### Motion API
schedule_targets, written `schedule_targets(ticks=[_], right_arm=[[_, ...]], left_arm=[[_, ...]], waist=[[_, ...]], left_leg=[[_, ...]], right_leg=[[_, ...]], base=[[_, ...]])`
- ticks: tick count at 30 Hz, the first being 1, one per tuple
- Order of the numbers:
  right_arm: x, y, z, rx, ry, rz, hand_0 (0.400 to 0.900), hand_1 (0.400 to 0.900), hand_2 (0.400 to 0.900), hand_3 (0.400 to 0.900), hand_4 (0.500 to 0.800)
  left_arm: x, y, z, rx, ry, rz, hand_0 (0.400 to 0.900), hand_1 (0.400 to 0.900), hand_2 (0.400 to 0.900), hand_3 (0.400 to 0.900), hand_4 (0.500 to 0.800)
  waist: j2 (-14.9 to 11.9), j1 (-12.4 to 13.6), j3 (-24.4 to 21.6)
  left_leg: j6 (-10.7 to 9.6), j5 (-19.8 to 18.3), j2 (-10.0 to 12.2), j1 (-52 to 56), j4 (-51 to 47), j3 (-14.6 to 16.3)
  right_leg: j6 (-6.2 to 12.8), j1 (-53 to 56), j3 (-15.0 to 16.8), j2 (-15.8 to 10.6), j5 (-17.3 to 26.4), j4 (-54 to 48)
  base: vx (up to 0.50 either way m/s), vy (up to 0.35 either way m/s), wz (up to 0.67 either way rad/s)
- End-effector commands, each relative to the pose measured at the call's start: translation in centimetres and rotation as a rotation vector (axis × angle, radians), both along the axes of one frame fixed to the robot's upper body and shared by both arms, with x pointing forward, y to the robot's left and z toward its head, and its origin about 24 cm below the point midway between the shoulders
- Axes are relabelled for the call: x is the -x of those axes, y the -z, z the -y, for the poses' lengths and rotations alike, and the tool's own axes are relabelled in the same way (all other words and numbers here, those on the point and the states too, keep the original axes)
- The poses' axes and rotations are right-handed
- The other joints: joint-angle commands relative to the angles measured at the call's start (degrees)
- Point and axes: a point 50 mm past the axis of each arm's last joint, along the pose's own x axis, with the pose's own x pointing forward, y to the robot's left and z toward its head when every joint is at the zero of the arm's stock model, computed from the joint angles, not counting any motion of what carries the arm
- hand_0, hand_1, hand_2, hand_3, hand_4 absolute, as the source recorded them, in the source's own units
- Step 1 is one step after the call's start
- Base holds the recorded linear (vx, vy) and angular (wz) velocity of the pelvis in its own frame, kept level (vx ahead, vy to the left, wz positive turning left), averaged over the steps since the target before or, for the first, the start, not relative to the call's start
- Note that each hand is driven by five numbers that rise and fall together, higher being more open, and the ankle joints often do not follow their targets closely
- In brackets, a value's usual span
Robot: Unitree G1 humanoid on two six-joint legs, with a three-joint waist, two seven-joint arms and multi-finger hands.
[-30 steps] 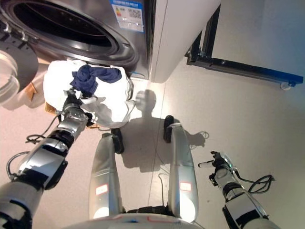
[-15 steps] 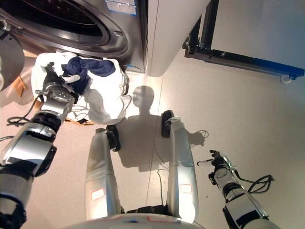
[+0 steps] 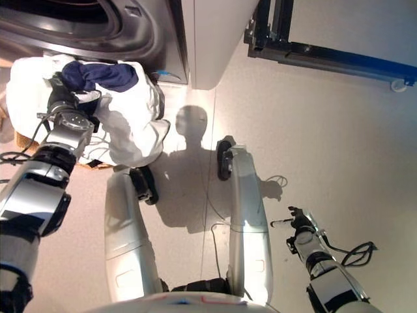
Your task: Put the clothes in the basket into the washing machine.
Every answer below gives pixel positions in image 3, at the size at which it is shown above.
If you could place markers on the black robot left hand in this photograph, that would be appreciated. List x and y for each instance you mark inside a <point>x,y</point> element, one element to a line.
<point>62,96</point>

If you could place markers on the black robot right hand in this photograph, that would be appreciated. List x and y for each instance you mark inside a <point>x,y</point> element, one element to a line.
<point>301,218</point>

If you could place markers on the navy blue garment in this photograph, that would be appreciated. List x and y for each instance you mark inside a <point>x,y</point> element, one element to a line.
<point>107,76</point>

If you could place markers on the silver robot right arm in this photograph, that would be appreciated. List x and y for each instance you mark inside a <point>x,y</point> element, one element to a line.
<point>332,283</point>

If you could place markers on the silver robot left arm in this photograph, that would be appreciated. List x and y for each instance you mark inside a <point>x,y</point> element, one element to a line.
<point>32,195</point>

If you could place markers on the wicker laundry basket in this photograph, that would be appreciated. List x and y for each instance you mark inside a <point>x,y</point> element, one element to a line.
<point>23,138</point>

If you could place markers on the white clothes pile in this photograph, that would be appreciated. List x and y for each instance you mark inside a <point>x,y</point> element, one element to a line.
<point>137,107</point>

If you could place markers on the grey washing machine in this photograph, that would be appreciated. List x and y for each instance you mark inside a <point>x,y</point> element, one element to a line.
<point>169,49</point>

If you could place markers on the silver robot right leg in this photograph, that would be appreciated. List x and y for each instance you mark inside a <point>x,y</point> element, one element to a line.
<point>247,212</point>

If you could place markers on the silver robot leg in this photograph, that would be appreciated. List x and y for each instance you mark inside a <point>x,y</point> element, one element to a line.
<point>127,234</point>
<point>247,212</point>

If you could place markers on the black robot right foot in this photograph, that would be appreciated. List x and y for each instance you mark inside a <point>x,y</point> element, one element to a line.
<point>223,159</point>

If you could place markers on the black robot foot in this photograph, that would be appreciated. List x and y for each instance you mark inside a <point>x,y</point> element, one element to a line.
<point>223,159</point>
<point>148,186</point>

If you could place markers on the black robot left foot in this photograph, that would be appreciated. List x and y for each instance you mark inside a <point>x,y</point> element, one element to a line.
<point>148,186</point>

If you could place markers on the grey robot torso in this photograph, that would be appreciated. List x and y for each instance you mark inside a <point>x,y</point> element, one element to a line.
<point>182,303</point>

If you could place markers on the silver robot left leg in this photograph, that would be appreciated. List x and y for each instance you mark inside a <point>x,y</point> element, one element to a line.
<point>127,234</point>

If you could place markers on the white cabinet side panel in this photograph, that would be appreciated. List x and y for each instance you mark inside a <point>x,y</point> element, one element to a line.
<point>211,39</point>

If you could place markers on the white caster wheel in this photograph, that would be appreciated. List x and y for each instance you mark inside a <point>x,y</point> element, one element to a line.
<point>399,86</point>

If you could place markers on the black wheeled metal frame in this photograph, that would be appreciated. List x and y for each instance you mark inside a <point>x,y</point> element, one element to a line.
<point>325,62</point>

